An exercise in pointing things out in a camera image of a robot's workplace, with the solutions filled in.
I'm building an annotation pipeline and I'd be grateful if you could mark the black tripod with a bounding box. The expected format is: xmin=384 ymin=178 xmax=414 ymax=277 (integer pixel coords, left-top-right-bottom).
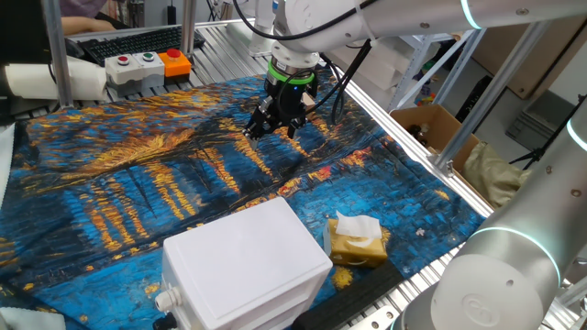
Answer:
xmin=508 ymin=93 xmax=587 ymax=171

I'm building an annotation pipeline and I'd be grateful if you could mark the aluminium frame strut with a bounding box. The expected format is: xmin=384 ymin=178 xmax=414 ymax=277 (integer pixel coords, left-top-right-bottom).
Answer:
xmin=433 ymin=20 xmax=554 ymax=178

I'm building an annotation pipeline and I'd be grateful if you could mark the yellow tissue pack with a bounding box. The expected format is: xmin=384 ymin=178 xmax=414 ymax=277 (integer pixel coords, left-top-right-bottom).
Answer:
xmin=322 ymin=210 xmax=390 ymax=270

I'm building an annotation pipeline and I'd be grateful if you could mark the grey plastic crate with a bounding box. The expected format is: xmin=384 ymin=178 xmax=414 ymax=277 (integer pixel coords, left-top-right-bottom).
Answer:
xmin=505 ymin=89 xmax=583 ymax=152

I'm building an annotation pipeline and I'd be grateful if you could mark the colourful toy pile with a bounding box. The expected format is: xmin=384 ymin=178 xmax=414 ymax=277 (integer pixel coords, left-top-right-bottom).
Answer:
xmin=415 ymin=89 xmax=437 ymax=107

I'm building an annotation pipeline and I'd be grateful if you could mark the brown wooden board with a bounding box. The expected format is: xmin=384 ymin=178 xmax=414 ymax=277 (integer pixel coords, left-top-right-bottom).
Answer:
xmin=471 ymin=17 xmax=587 ymax=100

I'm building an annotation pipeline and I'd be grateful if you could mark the open cardboard box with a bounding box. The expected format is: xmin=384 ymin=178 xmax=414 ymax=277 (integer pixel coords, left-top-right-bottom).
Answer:
xmin=389 ymin=104 xmax=492 ymax=203

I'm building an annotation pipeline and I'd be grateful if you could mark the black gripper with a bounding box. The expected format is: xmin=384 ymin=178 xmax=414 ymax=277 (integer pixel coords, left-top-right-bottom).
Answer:
xmin=242 ymin=78 xmax=318 ymax=150

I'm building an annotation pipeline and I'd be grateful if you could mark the white stand with base plate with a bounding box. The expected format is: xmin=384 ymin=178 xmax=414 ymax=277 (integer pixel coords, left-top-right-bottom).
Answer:
xmin=227 ymin=0 xmax=288 ymax=59

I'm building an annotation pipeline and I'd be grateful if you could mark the beige cloth bag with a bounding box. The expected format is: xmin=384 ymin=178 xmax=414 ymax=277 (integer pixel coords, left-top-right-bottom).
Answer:
xmin=461 ymin=140 xmax=533 ymax=210

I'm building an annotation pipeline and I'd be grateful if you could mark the aluminium frame post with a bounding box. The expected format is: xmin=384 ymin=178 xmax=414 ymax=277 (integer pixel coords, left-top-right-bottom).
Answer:
xmin=41 ymin=0 xmax=74 ymax=109
xmin=180 ymin=0 xmax=197 ymax=59

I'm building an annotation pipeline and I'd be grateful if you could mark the grey two-button control box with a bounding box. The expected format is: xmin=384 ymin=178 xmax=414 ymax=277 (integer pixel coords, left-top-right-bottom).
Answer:
xmin=104 ymin=51 xmax=166 ymax=97

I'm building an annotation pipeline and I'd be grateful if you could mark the dark bottle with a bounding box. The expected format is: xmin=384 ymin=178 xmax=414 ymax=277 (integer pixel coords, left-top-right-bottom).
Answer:
xmin=406 ymin=122 xmax=432 ymax=147

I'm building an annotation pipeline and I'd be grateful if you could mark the black computer keyboard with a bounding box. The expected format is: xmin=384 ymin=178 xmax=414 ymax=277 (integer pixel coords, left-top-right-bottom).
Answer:
xmin=77 ymin=25 xmax=206 ymax=67

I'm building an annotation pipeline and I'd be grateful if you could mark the grey metal shelf rack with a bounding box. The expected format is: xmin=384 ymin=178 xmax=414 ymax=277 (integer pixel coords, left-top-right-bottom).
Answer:
xmin=387 ymin=27 xmax=487 ymax=114

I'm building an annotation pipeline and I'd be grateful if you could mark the black monitor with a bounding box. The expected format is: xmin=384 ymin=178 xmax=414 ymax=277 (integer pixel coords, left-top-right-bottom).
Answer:
xmin=0 ymin=0 xmax=51 ymax=65

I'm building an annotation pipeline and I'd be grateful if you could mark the white rolled sheet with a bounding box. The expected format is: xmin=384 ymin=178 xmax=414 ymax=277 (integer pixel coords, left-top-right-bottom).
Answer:
xmin=3 ymin=57 xmax=109 ymax=102

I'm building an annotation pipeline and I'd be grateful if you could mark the person's bare forearm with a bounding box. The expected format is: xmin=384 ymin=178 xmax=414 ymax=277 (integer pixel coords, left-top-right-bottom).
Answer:
xmin=61 ymin=16 xmax=116 ymax=37

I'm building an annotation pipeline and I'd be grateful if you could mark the orange emergency stop box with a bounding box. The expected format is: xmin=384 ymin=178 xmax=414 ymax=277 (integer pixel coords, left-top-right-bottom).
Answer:
xmin=158 ymin=48 xmax=193 ymax=86

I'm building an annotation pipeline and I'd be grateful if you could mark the person's purple shirt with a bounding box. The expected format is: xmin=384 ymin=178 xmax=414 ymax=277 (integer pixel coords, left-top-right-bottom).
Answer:
xmin=59 ymin=0 xmax=109 ymax=19

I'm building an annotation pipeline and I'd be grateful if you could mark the black foam strip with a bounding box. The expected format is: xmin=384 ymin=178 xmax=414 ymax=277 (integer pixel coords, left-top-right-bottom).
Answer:
xmin=291 ymin=259 xmax=404 ymax=330

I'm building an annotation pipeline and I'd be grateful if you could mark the blue starry night tablecloth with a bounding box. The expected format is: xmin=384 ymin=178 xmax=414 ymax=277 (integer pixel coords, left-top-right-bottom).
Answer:
xmin=0 ymin=68 xmax=487 ymax=330

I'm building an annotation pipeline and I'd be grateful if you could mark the white foam packing block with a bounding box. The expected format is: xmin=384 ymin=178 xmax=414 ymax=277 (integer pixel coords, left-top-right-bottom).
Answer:
xmin=327 ymin=36 xmax=416 ymax=111

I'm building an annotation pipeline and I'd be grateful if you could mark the aluminium table edge rail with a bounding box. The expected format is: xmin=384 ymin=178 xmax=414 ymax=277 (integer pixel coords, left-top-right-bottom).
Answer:
xmin=341 ymin=77 xmax=495 ymax=219

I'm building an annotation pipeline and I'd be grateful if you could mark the white plastic drawer box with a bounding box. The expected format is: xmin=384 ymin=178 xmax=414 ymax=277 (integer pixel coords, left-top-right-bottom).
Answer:
xmin=154 ymin=196 xmax=334 ymax=330

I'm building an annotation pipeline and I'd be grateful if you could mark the black round connector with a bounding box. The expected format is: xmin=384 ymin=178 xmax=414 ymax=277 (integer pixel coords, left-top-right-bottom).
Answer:
xmin=152 ymin=312 xmax=179 ymax=330

